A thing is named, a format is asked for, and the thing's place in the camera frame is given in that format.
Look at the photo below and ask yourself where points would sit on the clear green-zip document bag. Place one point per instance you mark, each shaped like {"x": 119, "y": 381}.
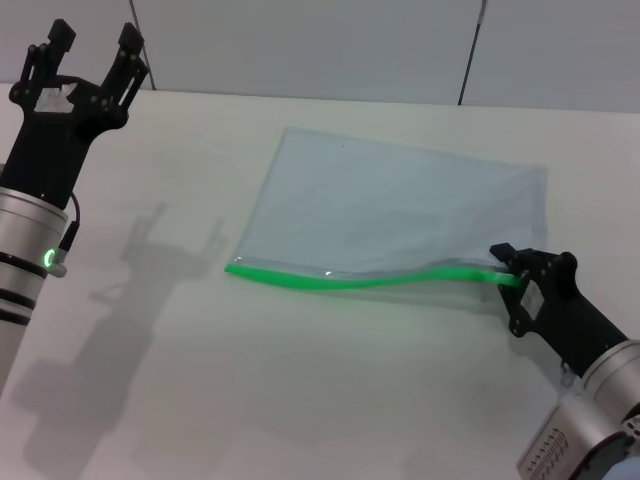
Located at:
{"x": 390, "y": 200}

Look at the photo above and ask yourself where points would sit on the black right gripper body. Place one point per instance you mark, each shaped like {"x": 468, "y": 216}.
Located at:
{"x": 565, "y": 310}

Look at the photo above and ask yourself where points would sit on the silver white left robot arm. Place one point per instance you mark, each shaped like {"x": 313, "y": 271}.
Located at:
{"x": 25, "y": 235}

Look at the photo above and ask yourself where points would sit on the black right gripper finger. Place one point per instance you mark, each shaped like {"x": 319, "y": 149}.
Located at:
{"x": 502, "y": 251}
{"x": 510, "y": 310}

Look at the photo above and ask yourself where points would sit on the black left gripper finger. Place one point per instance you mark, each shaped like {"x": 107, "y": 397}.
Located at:
{"x": 127, "y": 60}
{"x": 60, "y": 32}

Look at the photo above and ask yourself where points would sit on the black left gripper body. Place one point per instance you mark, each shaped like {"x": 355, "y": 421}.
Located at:
{"x": 50, "y": 145}

